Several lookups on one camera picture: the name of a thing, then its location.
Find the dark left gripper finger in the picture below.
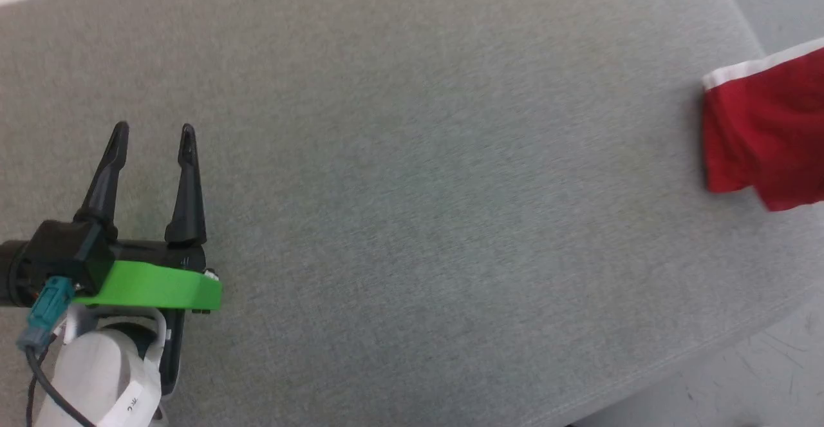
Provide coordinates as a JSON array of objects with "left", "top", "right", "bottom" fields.
[
  {"left": 164, "top": 123, "right": 208, "bottom": 246},
  {"left": 73, "top": 121, "right": 131, "bottom": 242}
]

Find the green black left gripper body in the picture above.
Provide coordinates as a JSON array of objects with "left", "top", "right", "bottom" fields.
[{"left": 71, "top": 240, "right": 224, "bottom": 396}]

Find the red garment with white trim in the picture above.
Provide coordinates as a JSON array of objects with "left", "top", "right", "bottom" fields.
[{"left": 701, "top": 37, "right": 824, "bottom": 213}]

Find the grey fabric sofa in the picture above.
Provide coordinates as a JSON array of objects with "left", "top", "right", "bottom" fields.
[{"left": 0, "top": 0, "right": 824, "bottom": 427}]

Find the left black cable teal plug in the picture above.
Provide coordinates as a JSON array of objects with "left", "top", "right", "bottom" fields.
[{"left": 15, "top": 276, "right": 98, "bottom": 427}]

